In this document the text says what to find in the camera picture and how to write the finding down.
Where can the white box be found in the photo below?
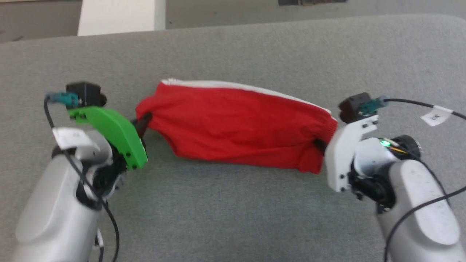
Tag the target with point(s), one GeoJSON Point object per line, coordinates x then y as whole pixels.
{"type": "Point", "coordinates": [116, 16]}

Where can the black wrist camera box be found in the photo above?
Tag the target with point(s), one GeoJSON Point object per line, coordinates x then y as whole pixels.
{"type": "Point", "coordinates": [87, 92]}
{"type": "Point", "coordinates": [353, 105]}

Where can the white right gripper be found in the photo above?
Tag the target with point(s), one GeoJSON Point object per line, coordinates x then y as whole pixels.
{"type": "Point", "coordinates": [342, 153]}

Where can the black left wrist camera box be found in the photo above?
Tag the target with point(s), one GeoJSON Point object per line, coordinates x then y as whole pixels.
{"type": "Point", "coordinates": [87, 92]}

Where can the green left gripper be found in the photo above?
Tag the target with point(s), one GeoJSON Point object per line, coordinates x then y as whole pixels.
{"type": "Point", "coordinates": [116, 129]}

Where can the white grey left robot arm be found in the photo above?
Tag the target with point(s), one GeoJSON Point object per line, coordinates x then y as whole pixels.
{"type": "Point", "coordinates": [54, 211]}

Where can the red cloth garment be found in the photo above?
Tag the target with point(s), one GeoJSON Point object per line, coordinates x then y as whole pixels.
{"type": "Point", "coordinates": [236, 123]}

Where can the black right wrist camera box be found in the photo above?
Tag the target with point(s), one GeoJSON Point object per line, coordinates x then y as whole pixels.
{"type": "Point", "coordinates": [353, 105]}

